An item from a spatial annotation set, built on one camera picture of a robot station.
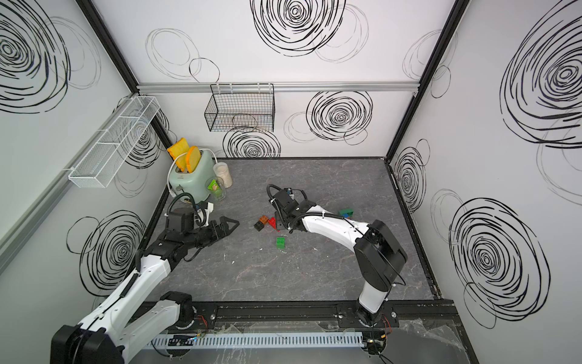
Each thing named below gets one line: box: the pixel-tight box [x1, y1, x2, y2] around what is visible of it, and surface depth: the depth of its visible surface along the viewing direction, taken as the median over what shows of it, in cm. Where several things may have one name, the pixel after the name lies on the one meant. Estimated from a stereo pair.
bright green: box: [275, 237, 286, 250], surface depth 90 cm
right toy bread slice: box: [185, 145, 202, 173], surface depth 94 cm
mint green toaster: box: [168, 150, 215, 204], surface depth 96 cm
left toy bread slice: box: [166, 138, 190, 173], surface depth 96 cm
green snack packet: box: [207, 178, 223, 195], surface depth 104 cm
